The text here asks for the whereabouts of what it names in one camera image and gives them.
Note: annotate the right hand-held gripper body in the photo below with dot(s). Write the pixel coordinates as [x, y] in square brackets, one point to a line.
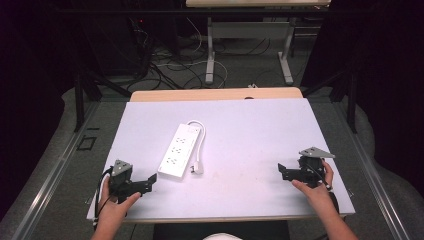
[311, 166]

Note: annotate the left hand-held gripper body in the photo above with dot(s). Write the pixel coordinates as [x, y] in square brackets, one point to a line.
[120, 181]

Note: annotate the white power strip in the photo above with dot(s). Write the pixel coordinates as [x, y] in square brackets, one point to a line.
[178, 151]

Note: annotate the person's left hand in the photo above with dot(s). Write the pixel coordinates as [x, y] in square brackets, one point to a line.
[111, 208]

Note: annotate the person's right hand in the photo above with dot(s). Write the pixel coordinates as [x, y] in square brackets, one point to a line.
[316, 195]

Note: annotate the white table mat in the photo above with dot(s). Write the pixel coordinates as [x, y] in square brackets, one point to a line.
[250, 140]

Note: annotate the person's dark clothing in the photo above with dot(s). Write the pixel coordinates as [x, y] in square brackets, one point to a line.
[186, 230]

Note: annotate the black metal stand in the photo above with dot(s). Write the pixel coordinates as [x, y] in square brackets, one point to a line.
[80, 100]
[351, 100]

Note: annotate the wooden table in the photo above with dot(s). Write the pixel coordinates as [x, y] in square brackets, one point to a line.
[200, 94]

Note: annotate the desk with white legs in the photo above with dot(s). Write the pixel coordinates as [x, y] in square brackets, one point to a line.
[248, 30]

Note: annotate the metal floor rail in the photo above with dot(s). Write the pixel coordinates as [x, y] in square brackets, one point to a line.
[373, 173]
[50, 180]

